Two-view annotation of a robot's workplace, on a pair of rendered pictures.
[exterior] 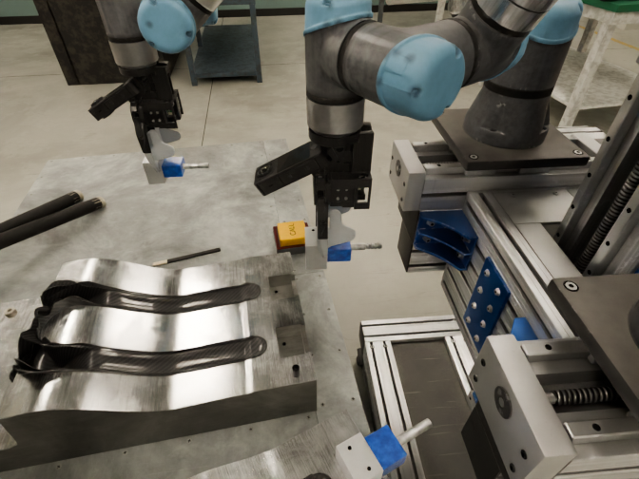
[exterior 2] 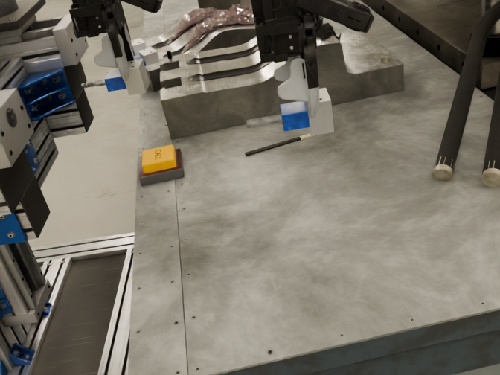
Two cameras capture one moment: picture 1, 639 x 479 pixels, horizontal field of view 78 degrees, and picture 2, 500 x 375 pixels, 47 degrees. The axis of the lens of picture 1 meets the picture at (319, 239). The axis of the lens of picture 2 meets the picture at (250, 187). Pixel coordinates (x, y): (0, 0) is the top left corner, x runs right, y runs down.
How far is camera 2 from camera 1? 1.61 m
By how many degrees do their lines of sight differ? 107
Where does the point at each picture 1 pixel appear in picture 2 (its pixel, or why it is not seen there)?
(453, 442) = (74, 332)
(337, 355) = (147, 111)
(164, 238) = (317, 157)
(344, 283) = not seen: outside the picture
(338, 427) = (155, 67)
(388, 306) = not seen: outside the picture
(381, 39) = not seen: outside the picture
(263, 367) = (188, 56)
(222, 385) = (211, 52)
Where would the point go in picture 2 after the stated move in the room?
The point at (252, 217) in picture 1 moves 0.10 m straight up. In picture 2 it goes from (210, 192) to (199, 141)
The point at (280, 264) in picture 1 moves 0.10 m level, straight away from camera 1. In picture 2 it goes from (170, 92) to (168, 112)
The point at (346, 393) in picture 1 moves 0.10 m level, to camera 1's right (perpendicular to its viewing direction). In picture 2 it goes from (148, 100) to (109, 106)
